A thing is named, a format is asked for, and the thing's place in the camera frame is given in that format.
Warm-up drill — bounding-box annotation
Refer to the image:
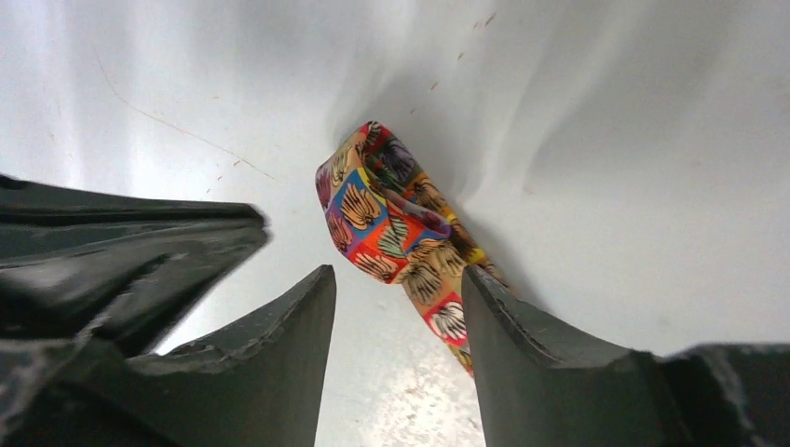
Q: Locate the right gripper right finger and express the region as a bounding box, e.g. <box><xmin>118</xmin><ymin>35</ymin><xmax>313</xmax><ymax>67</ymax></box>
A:
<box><xmin>462</xmin><ymin>266</ymin><xmax>789</xmax><ymax>446</ymax></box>

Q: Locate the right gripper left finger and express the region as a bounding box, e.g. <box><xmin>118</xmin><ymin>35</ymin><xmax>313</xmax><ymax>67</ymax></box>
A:
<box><xmin>1</xmin><ymin>264</ymin><xmax>336</xmax><ymax>446</ymax></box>

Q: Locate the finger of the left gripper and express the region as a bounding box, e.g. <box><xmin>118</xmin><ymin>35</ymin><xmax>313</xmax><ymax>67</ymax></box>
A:
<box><xmin>1</xmin><ymin>176</ymin><xmax>268</xmax><ymax>357</ymax></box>

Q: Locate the colourful patterned tie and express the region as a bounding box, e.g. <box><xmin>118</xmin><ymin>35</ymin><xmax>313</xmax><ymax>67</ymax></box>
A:
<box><xmin>315</xmin><ymin>121</ymin><xmax>503</xmax><ymax>373</ymax></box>

